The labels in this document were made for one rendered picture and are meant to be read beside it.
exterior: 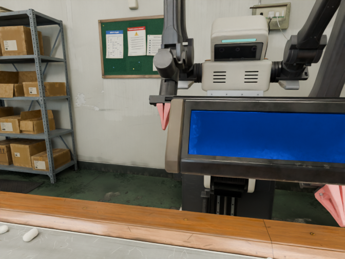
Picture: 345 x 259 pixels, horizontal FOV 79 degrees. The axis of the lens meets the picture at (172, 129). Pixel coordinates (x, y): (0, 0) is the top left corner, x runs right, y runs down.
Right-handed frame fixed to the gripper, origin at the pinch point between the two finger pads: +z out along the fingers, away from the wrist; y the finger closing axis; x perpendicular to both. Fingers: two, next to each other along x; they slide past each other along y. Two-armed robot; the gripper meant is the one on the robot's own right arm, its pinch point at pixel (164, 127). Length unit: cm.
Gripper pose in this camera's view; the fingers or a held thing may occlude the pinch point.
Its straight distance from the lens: 64.1
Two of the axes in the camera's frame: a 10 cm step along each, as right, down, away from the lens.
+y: 9.7, 0.5, -2.3
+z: -1.1, 9.6, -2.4
